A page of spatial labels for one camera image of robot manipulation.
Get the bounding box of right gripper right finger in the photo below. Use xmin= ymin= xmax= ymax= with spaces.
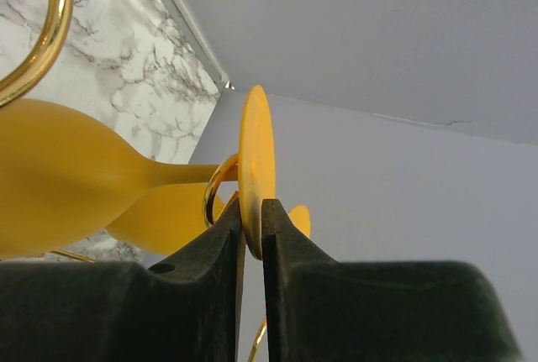
xmin=261 ymin=200 xmax=524 ymax=361

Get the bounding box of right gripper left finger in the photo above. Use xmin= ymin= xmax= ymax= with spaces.
xmin=1 ymin=202 xmax=245 ymax=361

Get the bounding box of orange plastic wine glass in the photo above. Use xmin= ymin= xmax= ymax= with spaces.
xmin=107 ymin=181 xmax=313 ymax=255
xmin=1 ymin=86 xmax=276 ymax=259

